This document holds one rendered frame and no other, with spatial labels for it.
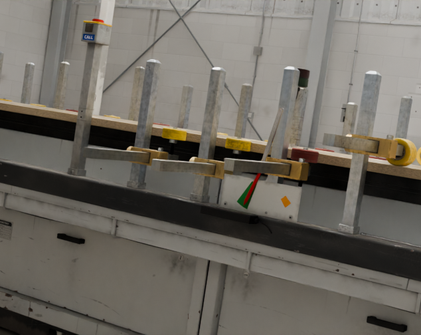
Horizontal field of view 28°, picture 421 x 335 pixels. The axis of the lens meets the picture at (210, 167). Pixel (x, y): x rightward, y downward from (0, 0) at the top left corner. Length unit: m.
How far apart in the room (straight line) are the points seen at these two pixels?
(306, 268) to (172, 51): 9.31
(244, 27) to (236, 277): 8.39
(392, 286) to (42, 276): 1.51
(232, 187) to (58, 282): 1.03
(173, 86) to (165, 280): 8.65
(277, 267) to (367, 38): 7.89
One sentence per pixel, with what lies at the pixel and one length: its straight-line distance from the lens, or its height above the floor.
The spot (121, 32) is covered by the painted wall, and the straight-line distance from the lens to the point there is 12.18.
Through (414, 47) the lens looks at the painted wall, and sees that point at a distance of 9.97.
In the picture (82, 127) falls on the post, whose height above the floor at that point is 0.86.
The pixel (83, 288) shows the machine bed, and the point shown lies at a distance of 3.18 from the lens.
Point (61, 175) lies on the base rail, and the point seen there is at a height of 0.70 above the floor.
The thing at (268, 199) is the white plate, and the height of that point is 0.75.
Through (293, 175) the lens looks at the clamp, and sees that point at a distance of 2.37.
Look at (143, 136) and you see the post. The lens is 2.67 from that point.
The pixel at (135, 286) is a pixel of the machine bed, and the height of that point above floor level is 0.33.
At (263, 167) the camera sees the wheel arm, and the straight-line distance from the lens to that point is 2.24.
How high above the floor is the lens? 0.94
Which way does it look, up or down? 3 degrees down
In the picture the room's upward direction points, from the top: 8 degrees clockwise
